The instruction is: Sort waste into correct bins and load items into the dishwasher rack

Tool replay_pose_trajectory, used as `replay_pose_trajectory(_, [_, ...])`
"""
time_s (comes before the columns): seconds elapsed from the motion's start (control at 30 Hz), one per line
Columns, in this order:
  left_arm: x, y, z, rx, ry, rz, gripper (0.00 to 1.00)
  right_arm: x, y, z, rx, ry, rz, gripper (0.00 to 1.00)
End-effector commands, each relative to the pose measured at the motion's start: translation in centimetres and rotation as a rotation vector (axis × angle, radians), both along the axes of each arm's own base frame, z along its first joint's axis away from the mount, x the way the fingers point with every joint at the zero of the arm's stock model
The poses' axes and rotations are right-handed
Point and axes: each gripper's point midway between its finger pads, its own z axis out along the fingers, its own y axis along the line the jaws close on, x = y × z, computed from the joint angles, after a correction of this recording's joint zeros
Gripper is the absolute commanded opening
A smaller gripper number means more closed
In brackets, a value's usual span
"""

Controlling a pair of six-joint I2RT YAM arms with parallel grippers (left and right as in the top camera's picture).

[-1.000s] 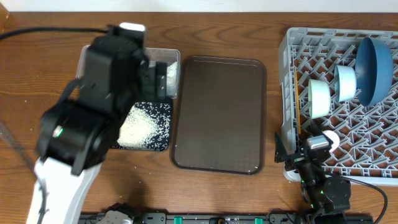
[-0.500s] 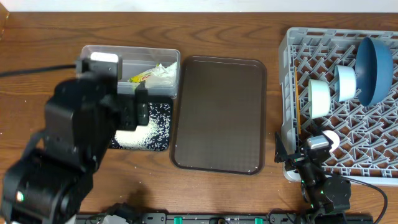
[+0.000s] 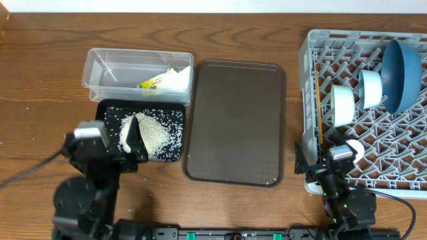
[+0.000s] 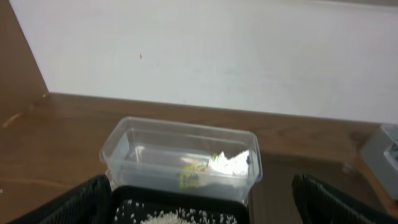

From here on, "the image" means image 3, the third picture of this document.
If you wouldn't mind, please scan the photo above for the white tissue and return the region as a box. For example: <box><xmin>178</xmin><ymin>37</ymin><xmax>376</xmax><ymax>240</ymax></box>
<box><xmin>158</xmin><ymin>66</ymin><xmax>191</xmax><ymax>91</ymax></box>

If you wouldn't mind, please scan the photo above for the wooden chopstick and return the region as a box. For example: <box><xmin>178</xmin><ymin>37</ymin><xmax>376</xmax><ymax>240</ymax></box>
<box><xmin>316</xmin><ymin>73</ymin><xmax>323</xmax><ymax>144</ymax></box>

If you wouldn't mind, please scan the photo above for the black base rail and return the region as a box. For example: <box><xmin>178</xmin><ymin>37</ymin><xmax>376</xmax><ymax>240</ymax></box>
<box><xmin>113</xmin><ymin>221</ymin><xmax>401</xmax><ymax>240</ymax></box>

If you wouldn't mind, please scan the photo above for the clear plastic bin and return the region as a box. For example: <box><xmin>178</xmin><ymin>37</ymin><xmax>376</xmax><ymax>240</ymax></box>
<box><xmin>81</xmin><ymin>48</ymin><xmax>193</xmax><ymax>106</ymax></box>

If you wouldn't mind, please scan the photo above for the light blue bowl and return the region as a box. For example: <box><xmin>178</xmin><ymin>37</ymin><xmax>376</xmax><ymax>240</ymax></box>
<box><xmin>358</xmin><ymin>70</ymin><xmax>382</xmax><ymax>109</ymax></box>

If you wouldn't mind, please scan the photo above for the brown plastic tray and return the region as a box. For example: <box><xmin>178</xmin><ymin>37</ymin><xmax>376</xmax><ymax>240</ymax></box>
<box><xmin>183</xmin><ymin>60</ymin><xmax>286</xmax><ymax>188</ymax></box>

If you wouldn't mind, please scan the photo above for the dark blue plate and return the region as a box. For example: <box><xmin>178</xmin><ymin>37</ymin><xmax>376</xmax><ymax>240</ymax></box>
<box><xmin>381</xmin><ymin>40</ymin><xmax>422</xmax><ymax>114</ymax></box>

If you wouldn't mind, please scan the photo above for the yellow green snack wrapper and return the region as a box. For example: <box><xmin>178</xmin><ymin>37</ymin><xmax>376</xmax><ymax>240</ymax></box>
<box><xmin>137</xmin><ymin>68</ymin><xmax>176</xmax><ymax>89</ymax></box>

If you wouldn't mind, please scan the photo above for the grey dishwasher rack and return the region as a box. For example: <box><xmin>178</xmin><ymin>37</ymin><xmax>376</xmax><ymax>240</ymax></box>
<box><xmin>299</xmin><ymin>29</ymin><xmax>426</xmax><ymax>199</ymax></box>

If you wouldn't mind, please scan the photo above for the white cup in rack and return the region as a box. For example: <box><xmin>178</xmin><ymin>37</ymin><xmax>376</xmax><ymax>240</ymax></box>
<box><xmin>346</xmin><ymin>139</ymin><xmax>365</xmax><ymax>164</ymax></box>

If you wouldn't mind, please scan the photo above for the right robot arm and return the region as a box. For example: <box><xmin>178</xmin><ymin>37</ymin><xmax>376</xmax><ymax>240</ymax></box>
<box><xmin>294</xmin><ymin>142</ymin><xmax>416</xmax><ymax>239</ymax></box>

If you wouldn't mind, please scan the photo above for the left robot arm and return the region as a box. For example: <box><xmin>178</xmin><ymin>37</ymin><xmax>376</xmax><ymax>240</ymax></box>
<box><xmin>1</xmin><ymin>117</ymin><xmax>152</xmax><ymax>240</ymax></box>

